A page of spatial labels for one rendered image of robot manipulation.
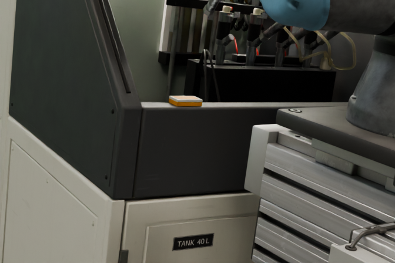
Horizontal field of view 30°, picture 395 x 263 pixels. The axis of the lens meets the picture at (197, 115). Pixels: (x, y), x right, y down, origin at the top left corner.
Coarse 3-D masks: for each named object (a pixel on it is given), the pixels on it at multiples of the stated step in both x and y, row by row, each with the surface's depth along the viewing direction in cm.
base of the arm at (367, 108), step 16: (384, 48) 82; (368, 64) 86; (384, 64) 81; (368, 80) 83; (384, 80) 81; (352, 96) 87; (368, 96) 82; (384, 96) 80; (352, 112) 84; (368, 112) 81; (384, 112) 80; (368, 128) 81; (384, 128) 80
